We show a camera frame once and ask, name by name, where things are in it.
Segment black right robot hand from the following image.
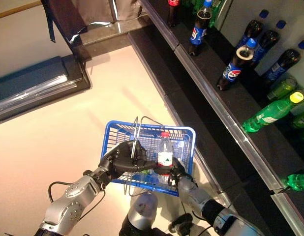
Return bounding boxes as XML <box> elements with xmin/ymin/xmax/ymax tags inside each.
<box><xmin>152</xmin><ymin>157</ymin><xmax>193</xmax><ymax>187</ymax></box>

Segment clear water bottle red label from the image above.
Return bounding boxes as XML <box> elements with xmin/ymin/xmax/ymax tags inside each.
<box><xmin>156</xmin><ymin>131</ymin><xmax>174</xmax><ymax>176</ymax></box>

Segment black low shelf unit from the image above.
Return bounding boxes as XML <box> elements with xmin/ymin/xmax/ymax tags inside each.
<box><xmin>0</xmin><ymin>55</ymin><xmax>91</xmax><ymax>125</ymax></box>

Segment Pepsi bottle dark neck ring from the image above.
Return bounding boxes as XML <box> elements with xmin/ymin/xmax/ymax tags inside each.
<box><xmin>188</xmin><ymin>0</ymin><xmax>213</xmax><ymax>57</ymax></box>

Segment blue plastic shopping basket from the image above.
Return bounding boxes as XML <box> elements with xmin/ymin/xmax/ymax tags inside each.
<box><xmin>100</xmin><ymin>116</ymin><xmax>196</xmax><ymax>197</ymax></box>

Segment Coca-Cola bottle red cap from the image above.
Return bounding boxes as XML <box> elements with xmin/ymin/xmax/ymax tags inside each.
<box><xmin>167</xmin><ymin>0</ymin><xmax>180</xmax><ymax>28</ymax></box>

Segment Pepsi bottle white neck ring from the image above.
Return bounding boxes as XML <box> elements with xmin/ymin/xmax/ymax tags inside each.
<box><xmin>216</xmin><ymin>38</ymin><xmax>257</xmax><ymax>92</ymax></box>

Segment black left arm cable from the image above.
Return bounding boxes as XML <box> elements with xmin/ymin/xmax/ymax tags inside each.
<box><xmin>48</xmin><ymin>181</ymin><xmax>106</xmax><ymax>222</ymax></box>

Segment glossy brown end panel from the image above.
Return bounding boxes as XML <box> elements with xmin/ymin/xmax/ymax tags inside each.
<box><xmin>40</xmin><ymin>0</ymin><xmax>144</xmax><ymax>44</ymax></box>

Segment green Sprite bottle yellow cap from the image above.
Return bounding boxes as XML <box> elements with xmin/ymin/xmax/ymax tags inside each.
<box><xmin>280</xmin><ymin>173</ymin><xmax>304</xmax><ymax>192</ymax></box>
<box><xmin>208</xmin><ymin>0</ymin><xmax>223</xmax><ymax>28</ymax></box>
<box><xmin>241</xmin><ymin>90</ymin><xmax>304</xmax><ymax>134</ymax></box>

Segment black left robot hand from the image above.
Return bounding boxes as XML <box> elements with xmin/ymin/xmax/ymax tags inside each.
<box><xmin>97</xmin><ymin>140</ymin><xmax>158</xmax><ymax>180</ymax></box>

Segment dark stone plinth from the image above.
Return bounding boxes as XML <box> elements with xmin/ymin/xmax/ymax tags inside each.
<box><xmin>61</xmin><ymin>12</ymin><xmax>152</xmax><ymax>63</ymax></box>

